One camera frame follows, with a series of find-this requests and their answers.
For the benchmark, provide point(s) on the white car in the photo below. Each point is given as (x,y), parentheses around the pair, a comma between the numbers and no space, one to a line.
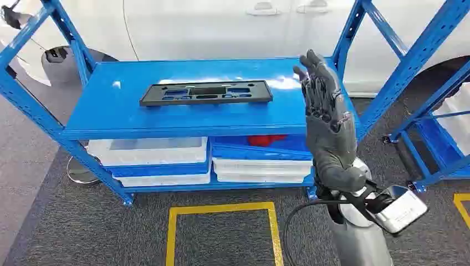
(205,29)

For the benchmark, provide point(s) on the round metal stand base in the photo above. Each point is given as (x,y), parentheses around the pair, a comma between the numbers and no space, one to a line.
(79,175)

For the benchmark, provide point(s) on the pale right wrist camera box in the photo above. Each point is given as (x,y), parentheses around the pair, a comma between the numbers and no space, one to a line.
(402,211)

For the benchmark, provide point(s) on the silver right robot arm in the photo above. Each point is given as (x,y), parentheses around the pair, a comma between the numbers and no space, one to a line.
(361,242)

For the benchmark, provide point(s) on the red part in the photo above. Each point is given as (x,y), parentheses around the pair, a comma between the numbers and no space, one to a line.
(266,140)

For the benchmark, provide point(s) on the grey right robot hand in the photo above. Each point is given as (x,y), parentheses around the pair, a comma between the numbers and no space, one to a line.
(330,139)

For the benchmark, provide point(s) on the blue plastic bin with red part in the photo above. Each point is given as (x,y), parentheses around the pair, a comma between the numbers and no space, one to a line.
(257,151)

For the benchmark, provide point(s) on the large white plastic bin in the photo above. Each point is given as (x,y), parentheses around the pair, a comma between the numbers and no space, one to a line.
(147,150)

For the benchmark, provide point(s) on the black plastic panel with cutouts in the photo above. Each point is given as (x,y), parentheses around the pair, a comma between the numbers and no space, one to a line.
(154,96)

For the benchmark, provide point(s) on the grey cylindrical container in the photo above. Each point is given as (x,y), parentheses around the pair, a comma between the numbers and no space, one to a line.
(58,68)

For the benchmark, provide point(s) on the blue metal shelf rack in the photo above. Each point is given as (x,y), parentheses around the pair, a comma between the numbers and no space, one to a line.
(183,117)
(440,147)

